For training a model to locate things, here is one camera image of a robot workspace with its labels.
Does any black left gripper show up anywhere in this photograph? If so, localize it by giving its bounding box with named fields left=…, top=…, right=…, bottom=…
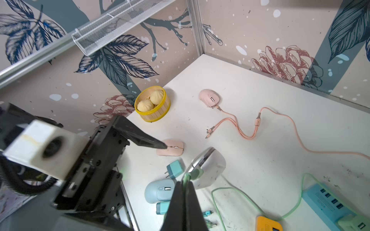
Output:
left=51, top=116, right=167, bottom=217

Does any pink charging cable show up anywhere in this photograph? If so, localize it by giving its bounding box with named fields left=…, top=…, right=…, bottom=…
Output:
left=205, top=105, right=370, bottom=161

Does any teal power strip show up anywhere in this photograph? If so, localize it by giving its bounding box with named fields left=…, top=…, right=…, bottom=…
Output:
left=302, top=184, right=357, bottom=231

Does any aluminium frame corner post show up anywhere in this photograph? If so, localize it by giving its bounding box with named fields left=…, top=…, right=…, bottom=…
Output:
left=187, top=0, right=206, bottom=56

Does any orange power strip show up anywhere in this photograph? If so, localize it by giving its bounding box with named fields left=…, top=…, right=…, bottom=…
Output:
left=255, top=216, right=283, bottom=231

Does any teal charger plug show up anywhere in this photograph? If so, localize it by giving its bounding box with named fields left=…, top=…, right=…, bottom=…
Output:
left=165, top=160, right=184, bottom=179
left=156, top=201, right=170, bottom=215

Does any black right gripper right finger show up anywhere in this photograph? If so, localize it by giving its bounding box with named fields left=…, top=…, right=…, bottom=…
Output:
left=185, top=182, right=208, bottom=231

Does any silver grey computer mouse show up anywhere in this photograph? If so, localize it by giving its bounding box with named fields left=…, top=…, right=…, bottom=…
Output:
left=185, top=147, right=226, bottom=190

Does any yellow bowl with buns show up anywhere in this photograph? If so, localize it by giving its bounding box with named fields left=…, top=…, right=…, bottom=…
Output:
left=135, top=86, right=171, bottom=122

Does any white wire mesh shelf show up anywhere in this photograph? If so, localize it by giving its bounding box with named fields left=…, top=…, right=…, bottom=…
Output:
left=71, top=0, right=173, bottom=56

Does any light blue computer mouse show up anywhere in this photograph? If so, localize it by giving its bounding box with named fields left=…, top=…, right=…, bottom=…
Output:
left=144, top=179, right=175, bottom=204

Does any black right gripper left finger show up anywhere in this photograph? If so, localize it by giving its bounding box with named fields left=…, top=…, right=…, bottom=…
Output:
left=161, top=182, right=187, bottom=231

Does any light green charger plug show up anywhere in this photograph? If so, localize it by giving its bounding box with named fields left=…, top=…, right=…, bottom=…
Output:
left=337, top=214, right=370, bottom=231

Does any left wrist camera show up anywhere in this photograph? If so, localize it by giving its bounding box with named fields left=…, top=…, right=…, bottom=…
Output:
left=3, top=120, right=89, bottom=181

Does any teal charging cable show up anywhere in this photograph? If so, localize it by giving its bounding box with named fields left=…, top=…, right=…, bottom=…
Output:
left=202, top=210, right=217, bottom=229

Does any light green charging cable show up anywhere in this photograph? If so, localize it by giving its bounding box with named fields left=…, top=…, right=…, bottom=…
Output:
left=182, top=172, right=319, bottom=231

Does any flat pink computer mouse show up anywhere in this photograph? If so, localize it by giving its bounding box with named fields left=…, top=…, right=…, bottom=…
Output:
left=157, top=139, right=185, bottom=157

